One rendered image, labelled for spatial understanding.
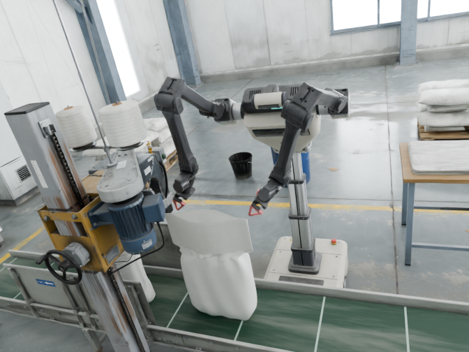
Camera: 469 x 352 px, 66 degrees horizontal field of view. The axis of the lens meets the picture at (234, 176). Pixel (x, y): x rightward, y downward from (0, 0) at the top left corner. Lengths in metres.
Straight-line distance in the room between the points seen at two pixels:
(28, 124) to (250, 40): 8.70
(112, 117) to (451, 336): 1.84
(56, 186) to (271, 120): 1.04
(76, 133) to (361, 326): 1.67
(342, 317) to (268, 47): 8.32
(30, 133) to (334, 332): 1.67
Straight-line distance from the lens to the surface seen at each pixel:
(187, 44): 10.15
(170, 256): 2.64
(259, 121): 1.89
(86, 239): 1.64
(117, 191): 1.45
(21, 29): 6.84
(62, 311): 2.73
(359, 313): 2.17
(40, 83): 6.84
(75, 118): 1.68
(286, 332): 2.09
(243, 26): 9.92
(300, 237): 2.43
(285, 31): 9.65
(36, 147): 1.53
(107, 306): 1.90
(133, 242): 1.58
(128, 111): 1.50
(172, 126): 1.56
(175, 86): 1.50
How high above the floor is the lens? 1.99
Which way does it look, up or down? 26 degrees down
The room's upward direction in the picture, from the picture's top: 11 degrees counter-clockwise
